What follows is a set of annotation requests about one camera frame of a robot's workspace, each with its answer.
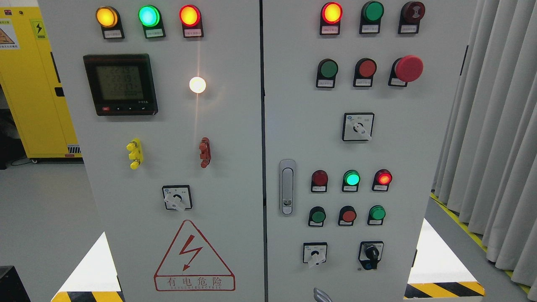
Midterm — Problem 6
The lower green push button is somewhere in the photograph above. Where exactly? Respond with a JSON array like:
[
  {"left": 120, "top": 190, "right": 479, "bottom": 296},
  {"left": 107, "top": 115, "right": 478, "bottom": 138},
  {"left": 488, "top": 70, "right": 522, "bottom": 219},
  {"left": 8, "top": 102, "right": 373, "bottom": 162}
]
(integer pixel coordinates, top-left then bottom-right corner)
[{"left": 308, "top": 206, "right": 326, "bottom": 227}]

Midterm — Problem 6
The green push button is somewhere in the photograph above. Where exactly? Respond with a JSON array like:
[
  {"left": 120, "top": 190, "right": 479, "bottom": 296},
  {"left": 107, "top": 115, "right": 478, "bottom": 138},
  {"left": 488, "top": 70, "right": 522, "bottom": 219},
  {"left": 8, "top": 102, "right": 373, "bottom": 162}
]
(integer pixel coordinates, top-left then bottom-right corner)
[
  {"left": 308, "top": 206, "right": 326, "bottom": 227},
  {"left": 315, "top": 58, "right": 338, "bottom": 89}
]

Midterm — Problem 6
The lower red push button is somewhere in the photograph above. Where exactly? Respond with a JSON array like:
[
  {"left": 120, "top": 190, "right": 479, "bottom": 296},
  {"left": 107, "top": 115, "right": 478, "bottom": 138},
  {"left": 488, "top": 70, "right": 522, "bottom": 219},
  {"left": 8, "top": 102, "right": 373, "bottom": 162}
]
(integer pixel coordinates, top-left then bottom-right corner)
[{"left": 338, "top": 205, "right": 357, "bottom": 226}]

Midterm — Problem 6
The red push button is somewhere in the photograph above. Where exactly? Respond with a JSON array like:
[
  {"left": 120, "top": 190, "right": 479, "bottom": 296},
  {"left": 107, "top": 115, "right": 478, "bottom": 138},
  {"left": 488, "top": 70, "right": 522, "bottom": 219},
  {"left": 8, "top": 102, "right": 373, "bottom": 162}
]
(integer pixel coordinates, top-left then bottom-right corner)
[
  {"left": 338, "top": 205, "right": 357, "bottom": 226},
  {"left": 353, "top": 58, "right": 377, "bottom": 88}
]

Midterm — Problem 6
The upper green push button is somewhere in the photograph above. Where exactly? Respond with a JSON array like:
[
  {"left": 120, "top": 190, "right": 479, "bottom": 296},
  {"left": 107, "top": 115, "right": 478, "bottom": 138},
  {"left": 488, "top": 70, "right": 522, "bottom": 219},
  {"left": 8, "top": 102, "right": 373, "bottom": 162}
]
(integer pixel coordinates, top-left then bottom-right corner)
[{"left": 315, "top": 58, "right": 338, "bottom": 89}]

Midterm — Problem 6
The upper red push button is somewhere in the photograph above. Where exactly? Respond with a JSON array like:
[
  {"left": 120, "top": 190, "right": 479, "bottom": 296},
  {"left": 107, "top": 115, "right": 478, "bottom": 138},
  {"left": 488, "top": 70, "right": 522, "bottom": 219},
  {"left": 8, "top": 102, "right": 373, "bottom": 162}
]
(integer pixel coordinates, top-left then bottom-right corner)
[{"left": 353, "top": 58, "right": 377, "bottom": 88}]

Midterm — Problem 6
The red emergency stop mushroom button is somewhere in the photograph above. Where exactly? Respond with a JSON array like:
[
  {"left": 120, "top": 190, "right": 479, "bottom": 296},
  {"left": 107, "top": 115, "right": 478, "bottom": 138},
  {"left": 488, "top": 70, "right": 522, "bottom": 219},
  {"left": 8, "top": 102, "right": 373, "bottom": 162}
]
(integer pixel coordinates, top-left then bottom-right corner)
[{"left": 388, "top": 55, "right": 424, "bottom": 87}]

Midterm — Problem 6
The grey electrical control cabinet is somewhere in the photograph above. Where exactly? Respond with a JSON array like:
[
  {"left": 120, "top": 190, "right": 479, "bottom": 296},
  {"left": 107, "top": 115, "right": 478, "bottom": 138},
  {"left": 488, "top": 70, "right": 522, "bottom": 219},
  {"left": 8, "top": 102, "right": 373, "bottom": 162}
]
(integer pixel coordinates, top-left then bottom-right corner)
[{"left": 37, "top": 0, "right": 479, "bottom": 302}]

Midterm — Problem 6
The dark red unlit indicator lamp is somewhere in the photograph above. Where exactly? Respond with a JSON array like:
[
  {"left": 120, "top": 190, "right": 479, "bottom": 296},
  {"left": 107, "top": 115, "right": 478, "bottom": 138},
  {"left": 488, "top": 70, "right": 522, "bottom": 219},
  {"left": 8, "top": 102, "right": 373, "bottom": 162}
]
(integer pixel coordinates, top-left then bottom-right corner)
[{"left": 310, "top": 170, "right": 328, "bottom": 193}]

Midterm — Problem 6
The red terminal connector block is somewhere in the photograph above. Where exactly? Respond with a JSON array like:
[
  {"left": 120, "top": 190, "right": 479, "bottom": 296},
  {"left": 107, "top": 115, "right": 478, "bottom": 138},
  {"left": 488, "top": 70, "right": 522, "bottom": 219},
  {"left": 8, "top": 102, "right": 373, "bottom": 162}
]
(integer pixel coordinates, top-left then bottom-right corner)
[{"left": 199, "top": 137, "right": 211, "bottom": 169}]

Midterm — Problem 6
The green lit indicator lamp middle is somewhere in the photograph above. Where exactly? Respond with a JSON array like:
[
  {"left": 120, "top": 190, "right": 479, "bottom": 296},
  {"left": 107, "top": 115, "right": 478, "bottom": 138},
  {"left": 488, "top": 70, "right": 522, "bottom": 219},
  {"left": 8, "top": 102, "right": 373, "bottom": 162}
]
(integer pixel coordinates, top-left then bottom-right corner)
[{"left": 341, "top": 169, "right": 361, "bottom": 193}]

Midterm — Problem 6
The white lit indicator lamp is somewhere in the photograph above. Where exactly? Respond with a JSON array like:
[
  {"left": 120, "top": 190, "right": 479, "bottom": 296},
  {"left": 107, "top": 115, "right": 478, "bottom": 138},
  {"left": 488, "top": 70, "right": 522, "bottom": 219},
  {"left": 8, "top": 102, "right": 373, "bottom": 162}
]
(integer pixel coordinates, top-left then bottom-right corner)
[{"left": 189, "top": 76, "right": 207, "bottom": 94}]

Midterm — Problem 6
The red lit indicator lamp middle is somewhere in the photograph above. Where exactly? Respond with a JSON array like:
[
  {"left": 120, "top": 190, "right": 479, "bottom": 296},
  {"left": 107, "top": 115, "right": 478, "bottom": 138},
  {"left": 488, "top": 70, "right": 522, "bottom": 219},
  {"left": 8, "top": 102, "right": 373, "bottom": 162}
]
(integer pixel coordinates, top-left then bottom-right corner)
[{"left": 371, "top": 169, "right": 392, "bottom": 192}]

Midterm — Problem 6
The lower green indicator lamp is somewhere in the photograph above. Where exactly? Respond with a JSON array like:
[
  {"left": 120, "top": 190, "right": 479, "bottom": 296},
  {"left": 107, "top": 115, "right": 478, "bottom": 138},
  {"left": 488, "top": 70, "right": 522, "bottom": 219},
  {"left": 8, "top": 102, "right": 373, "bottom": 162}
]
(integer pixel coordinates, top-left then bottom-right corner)
[{"left": 368, "top": 205, "right": 386, "bottom": 226}]

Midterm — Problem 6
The yellow terminal connector block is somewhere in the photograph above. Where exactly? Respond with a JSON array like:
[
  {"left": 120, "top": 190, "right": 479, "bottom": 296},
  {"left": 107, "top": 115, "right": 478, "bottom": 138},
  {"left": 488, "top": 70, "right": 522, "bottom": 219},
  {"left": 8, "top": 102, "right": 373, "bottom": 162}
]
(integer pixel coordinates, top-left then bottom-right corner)
[{"left": 126, "top": 138, "right": 144, "bottom": 170}]

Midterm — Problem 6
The red electrical hazard warning sticker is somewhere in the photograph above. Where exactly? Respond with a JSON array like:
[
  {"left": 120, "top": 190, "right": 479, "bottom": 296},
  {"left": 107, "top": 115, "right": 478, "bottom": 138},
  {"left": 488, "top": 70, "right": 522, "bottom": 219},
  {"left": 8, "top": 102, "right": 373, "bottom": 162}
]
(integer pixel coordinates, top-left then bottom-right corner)
[{"left": 154, "top": 220, "right": 236, "bottom": 291}]

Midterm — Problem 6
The red indicator lamp top right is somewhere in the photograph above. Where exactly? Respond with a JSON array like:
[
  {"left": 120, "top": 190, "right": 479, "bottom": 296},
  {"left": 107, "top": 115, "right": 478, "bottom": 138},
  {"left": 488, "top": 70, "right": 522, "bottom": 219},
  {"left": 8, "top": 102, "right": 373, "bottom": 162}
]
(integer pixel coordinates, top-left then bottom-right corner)
[{"left": 320, "top": 1, "right": 343, "bottom": 36}]

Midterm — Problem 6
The red indicator lamp top left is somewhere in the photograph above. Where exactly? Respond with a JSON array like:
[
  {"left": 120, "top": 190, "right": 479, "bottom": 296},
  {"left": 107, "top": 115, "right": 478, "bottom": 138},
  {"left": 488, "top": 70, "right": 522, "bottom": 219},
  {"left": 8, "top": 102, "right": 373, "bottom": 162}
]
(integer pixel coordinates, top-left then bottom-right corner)
[{"left": 179, "top": 4, "right": 204, "bottom": 38}]

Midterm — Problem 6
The black digital power meter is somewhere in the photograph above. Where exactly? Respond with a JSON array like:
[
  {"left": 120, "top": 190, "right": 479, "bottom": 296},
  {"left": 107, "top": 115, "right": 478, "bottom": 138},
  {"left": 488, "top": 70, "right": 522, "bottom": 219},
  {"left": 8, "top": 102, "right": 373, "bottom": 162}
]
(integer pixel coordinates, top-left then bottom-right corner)
[{"left": 83, "top": 53, "right": 159, "bottom": 116}]

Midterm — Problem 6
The green indicator lamp top right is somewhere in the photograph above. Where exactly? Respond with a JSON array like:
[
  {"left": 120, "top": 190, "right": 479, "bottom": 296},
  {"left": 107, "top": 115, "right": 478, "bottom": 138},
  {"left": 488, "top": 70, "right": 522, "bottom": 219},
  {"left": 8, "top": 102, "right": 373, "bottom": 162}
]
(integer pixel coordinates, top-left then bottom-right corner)
[{"left": 359, "top": 1, "right": 384, "bottom": 34}]

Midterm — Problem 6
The green indicator lamp top left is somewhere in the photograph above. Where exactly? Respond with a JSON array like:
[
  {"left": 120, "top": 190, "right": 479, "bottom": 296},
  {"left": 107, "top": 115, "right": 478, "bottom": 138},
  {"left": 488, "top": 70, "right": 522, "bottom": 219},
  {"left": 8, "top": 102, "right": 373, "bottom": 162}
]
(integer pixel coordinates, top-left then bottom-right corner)
[{"left": 138, "top": 5, "right": 166, "bottom": 39}]

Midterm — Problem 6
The yellow indicator lamp top left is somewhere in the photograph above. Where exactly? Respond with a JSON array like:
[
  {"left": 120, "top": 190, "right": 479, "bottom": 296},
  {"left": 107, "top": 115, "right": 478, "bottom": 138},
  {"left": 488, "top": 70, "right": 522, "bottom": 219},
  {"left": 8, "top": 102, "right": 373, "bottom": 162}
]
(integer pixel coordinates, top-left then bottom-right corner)
[{"left": 96, "top": 6, "right": 125, "bottom": 39}]

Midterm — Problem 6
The grey curtain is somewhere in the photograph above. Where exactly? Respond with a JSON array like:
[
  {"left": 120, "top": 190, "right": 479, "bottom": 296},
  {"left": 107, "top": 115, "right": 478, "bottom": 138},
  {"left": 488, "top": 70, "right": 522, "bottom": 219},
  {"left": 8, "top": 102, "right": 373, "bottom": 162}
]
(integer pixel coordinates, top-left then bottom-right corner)
[{"left": 433, "top": 0, "right": 537, "bottom": 301}]

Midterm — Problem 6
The yellow safety storage cabinet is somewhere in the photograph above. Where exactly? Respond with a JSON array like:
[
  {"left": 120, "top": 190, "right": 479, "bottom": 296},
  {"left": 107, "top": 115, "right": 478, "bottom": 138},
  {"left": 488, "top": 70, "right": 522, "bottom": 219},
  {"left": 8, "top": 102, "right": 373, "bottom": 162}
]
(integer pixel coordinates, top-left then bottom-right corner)
[{"left": 0, "top": 0, "right": 82, "bottom": 161}]

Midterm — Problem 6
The black box bottom left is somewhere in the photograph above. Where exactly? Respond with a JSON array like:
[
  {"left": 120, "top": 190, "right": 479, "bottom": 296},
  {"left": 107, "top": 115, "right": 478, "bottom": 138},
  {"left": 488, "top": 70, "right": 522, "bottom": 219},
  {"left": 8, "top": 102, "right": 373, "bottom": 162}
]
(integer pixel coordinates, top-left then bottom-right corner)
[{"left": 0, "top": 266, "right": 30, "bottom": 302}]

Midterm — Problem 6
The silver cabinet door handle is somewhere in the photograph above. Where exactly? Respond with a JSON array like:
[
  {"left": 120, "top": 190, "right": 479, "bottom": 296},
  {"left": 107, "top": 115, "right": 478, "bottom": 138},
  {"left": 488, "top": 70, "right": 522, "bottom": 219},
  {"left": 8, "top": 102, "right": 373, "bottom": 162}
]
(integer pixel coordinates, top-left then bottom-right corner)
[{"left": 279, "top": 159, "right": 297, "bottom": 215}]

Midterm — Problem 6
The upper right white selector switch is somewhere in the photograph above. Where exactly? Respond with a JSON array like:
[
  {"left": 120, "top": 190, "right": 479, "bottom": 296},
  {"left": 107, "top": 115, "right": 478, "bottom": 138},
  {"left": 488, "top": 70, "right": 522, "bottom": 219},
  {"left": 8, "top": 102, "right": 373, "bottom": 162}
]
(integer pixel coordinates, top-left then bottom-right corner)
[{"left": 341, "top": 112, "right": 375, "bottom": 143}]

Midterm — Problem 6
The white selector switch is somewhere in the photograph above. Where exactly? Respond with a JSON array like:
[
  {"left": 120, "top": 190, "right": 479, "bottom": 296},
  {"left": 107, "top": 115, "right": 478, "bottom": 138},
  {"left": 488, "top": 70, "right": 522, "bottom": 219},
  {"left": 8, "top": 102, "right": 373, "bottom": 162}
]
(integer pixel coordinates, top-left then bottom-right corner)
[
  {"left": 302, "top": 242, "right": 328, "bottom": 268},
  {"left": 162, "top": 185, "right": 193, "bottom": 211},
  {"left": 341, "top": 112, "right": 375, "bottom": 143}
]

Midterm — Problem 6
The left white selector switch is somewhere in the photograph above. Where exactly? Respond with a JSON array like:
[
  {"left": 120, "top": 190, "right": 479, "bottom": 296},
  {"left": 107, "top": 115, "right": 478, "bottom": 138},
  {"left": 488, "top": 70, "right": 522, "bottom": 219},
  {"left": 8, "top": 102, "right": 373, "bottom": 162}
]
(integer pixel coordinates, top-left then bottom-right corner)
[{"left": 162, "top": 185, "right": 193, "bottom": 211}]

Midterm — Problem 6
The lower white selector switch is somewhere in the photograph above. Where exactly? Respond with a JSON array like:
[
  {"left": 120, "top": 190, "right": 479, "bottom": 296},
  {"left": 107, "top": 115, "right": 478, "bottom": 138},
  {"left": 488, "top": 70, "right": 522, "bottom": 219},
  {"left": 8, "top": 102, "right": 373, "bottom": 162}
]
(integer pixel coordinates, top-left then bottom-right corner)
[{"left": 302, "top": 242, "right": 328, "bottom": 268}]

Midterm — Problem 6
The black knob selector switch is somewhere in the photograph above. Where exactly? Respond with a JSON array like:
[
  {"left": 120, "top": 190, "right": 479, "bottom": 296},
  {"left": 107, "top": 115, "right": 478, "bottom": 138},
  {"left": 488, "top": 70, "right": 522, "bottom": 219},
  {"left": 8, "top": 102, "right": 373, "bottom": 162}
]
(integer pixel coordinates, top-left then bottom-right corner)
[{"left": 357, "top": 241, "right": 384, "bottom": 270}]

